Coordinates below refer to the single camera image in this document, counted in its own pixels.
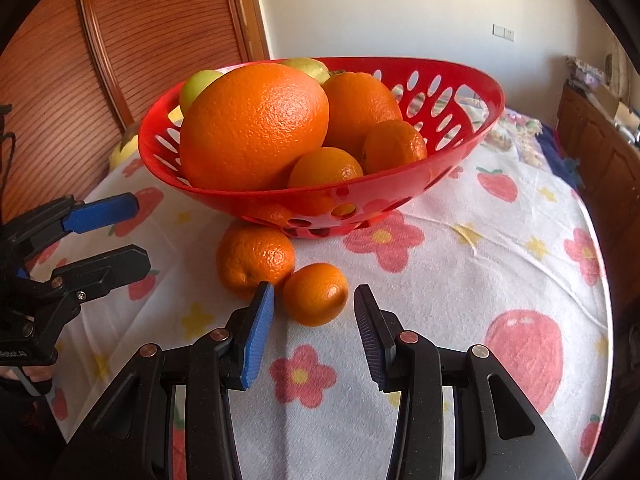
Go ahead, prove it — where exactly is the wooden slatted wardrobe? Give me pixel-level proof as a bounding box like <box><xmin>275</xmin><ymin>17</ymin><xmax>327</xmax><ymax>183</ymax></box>
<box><xmin>1</xmin><ymin>0</ymin><xmax>268</xmax><ymax>219</ymax></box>

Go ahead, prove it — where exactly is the yellow plush toy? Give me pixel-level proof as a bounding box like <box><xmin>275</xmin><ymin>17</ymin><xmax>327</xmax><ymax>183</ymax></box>
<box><xmin>108</xmin><ymin>122</ymin><xmax>140</xmax><ymax>171</ymax></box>

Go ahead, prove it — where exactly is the folded patterned cloth stack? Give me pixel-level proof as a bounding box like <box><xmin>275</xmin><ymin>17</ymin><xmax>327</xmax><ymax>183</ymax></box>
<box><xmin>565</xmin><ymin>56</ymin><xmax>605</xmax><ymax>92</ymax></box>

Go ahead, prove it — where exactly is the red perforated plastic basket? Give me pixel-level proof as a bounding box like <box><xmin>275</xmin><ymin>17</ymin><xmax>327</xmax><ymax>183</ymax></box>
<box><xmin>139</xmin><ymin>56</ymin><xmax>506</xmax><ymax>238</ymax></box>

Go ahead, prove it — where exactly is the yellow-green lemon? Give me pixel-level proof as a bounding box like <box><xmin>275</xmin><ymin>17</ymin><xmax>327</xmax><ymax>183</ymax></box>
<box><xmin>168</xmin><ymin>106</ymin><xmax>183</xmax><ymax>127</ymax></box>

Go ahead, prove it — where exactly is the medium mandarin orange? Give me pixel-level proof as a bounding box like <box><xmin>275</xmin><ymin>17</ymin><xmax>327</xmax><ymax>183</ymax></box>
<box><xmin>216</xmin><ymin>220</ymin><xmax>295</xmax><ymax>300</ymax></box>

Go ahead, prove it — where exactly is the cardboard box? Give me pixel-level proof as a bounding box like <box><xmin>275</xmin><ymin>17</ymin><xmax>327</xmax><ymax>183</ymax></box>
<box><xmin>596</xmin><ymin>84</ymin><xmax>639</xmax><ymax>132</ymax></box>

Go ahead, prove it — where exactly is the left hand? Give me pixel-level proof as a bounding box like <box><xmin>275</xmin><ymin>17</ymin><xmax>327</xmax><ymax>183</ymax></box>
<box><xmin>0</xmin><ymin>366</ymin><xmax>54</xmax><ymax>382</ymax></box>

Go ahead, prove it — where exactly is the small mandarin orange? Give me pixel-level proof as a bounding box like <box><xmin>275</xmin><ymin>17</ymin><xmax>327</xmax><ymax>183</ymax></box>
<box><xmin>281</xmin><ymin>263</ymin><xmax>349</xmax><ymax>327</ymax></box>

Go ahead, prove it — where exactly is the white fruit-print tablecloth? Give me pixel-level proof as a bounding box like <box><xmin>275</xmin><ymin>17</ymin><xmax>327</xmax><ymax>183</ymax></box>
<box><xmin>32</xmin><ymin>144</ymin><xmax>612</xmax><ymax>479</ymax></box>

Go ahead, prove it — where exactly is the yellow-green pear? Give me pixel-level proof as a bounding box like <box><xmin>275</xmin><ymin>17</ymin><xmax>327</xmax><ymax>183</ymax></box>
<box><xmin>280</xmin><ymin>58</ymin><xmax>331</xmax><ymax>84</ymax></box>

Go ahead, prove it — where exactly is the tiny mandarin orange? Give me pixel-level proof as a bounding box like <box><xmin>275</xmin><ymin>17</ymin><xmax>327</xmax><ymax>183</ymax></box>
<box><xmin>288</xmin><ymin>146</ymin><xmax>363</xmax><ymax>188</ymax></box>

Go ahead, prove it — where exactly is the large orange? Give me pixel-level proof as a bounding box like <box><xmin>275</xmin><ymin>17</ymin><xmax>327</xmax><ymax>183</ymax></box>
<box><xmin>179</xmin><ymin>63</ymin><xmax>330</xmax><ymax>191</ymax></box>
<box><xmin>322</xmin><ymin>72</ymin><xmax>402</xmax><ymax>158</ymax></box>

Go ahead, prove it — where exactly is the wooden sideboard cabinet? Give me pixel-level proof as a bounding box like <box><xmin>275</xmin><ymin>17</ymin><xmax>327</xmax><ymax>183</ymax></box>
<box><xmin>556</xmin><ymin>84</ymin><xmax>639</xmax><ymax>312</ymax></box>

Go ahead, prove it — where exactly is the white wall switch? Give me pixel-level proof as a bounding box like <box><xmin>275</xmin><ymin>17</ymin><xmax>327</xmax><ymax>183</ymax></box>
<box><xmin>492</xmin><ymin>24</ymin><xmax>515</xmax><ymax>42</ymax></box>

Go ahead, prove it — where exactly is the floral bed quilt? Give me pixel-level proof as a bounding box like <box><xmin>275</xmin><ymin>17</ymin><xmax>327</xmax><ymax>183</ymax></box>
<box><xmin>459</xmin><ymin>94</ymin><xmax>586</xmax><ymax>191</ymax></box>

